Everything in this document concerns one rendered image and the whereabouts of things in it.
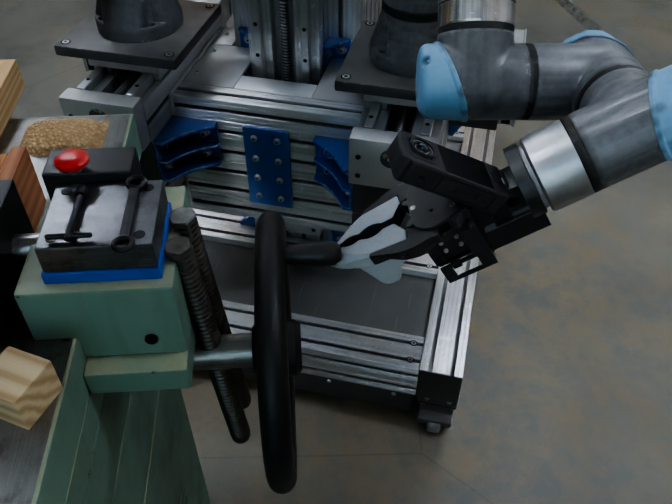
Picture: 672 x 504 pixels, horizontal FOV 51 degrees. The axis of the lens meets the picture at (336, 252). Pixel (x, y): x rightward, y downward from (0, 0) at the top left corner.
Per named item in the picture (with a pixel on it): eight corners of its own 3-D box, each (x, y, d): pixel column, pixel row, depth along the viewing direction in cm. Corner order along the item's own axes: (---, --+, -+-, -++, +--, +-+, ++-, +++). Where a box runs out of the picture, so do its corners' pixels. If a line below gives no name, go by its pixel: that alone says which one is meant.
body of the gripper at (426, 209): (444, 288, 69) (560, 238, 66) (405, 236, 64) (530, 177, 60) (430, 236, 75) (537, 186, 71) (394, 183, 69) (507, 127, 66)
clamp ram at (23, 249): (85, 313, 65) (58, 241, 58) (2, 317, 64) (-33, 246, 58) (102, 246, 71) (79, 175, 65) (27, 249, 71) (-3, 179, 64)
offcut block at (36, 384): (-14, 414, 57) (-31, 386, 55) (23, 372, 60) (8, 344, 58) (29, 431, 56) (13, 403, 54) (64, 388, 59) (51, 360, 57)
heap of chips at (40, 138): (100, 154, 83) (96, 140, 82) (14, 157, 83) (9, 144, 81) (109, 121, 88) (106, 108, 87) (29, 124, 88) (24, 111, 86)
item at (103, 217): (162, 279, 60) (150, 231, 56) (32, 285, 60) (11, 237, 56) (176, 184, 69) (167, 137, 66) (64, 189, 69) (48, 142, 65)
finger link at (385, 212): (351, 286, 74) (430, 251, 71) (322, 254, 70) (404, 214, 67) (349, 265, 76) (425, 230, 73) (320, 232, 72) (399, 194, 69)
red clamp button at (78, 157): (87, 174, 62) (84, 165, 61) (52, 176, 62) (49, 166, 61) (93, 154, 64) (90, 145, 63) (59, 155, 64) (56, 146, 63)
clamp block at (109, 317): (188, 356, 65) (172, 290, 59) (41, 364, 65) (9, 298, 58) (199, 247, 76) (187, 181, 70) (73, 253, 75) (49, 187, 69)
